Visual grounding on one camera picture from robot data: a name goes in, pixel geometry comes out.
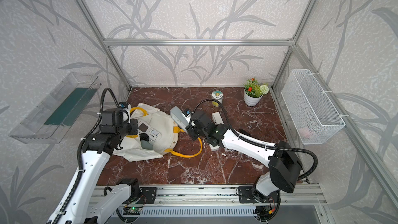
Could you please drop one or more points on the white digital LCD clock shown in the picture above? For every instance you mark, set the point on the white digital LCD clock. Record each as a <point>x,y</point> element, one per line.
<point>213,147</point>

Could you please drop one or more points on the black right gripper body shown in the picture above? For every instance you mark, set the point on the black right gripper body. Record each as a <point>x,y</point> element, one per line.
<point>194,133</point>

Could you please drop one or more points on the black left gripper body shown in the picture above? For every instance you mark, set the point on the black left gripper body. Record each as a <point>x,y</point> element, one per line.
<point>133,128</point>

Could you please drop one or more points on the green circuit board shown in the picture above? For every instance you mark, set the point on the green circuit board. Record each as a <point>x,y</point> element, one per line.
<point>132,210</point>

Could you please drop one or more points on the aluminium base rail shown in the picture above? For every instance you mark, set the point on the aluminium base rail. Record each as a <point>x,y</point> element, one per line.
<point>218,200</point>

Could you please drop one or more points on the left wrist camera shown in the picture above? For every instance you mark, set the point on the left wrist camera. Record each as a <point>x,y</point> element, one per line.
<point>125,109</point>

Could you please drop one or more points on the grey square alarm clock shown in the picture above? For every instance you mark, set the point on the grey square alarm clock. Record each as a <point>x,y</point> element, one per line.
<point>146,145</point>
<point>180,118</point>

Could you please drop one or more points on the white wire mesh basket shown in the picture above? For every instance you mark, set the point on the white wire mesh basket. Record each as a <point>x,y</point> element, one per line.
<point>314,116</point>

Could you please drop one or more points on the white canvas bag yellow handles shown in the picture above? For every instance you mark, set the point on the white canvas bag yellow handles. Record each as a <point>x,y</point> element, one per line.
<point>131,149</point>

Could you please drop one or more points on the aluminium cage frame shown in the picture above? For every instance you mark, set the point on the aluminium cage frame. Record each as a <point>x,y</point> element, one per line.
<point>379,170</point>

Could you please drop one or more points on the small white button clock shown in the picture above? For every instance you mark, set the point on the small white button clock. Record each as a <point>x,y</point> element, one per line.
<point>154,135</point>

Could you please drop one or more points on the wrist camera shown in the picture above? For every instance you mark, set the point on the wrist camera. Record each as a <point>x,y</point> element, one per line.
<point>187,113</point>
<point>125,109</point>

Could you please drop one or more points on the white potted artificial plant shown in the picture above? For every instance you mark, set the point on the white potted artificial plant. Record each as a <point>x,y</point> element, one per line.
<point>254,91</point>

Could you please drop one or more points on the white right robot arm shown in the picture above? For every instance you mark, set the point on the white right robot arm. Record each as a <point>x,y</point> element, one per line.
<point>286,165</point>

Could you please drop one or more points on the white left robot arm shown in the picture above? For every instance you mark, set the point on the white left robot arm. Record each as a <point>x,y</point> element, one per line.
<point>93,153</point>

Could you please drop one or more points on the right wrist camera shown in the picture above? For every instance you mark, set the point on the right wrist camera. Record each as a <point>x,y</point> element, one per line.
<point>187,113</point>

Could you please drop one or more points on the white rectangular alarm clock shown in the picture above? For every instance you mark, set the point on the white rectangular alarm clock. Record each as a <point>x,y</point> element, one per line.
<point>217,119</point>

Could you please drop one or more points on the black round clock back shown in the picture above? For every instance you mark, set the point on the black round clock back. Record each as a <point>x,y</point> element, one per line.
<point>144,137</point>

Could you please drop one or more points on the clear plastic wall tray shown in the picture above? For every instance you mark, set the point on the clear plastic wall tray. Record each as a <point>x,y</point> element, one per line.
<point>49,122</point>

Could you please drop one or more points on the white timer orange buttons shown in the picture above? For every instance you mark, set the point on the white timer orange buttons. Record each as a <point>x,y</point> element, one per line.
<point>143,127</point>

